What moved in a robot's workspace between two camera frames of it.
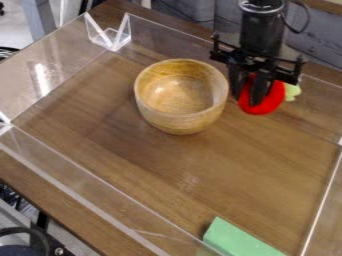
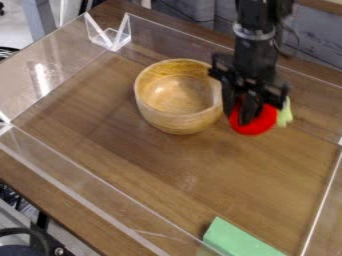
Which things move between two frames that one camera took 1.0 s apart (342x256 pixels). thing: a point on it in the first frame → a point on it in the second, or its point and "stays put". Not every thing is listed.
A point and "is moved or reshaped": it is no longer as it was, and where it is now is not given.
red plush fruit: [273, 102] is moved or reshaped
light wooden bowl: [180, 93] stays put
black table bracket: [56, 247] stays put
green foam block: [236, 241] stays put
